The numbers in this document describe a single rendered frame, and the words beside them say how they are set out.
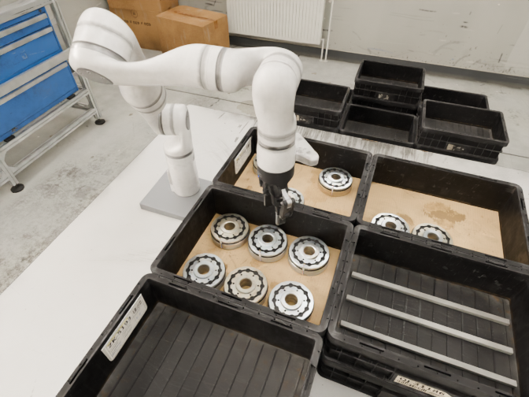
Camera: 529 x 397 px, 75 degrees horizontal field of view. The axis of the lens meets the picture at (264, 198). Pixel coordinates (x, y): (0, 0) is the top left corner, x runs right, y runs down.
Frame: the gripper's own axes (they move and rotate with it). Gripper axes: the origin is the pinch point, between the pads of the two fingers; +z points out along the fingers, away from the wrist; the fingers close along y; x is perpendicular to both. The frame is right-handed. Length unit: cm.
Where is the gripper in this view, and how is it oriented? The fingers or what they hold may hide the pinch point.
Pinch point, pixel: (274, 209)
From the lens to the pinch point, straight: 78.1
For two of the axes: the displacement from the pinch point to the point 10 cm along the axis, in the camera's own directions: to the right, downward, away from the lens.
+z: 0.0, 7.0, 7.1
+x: 9.1, -2.9, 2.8
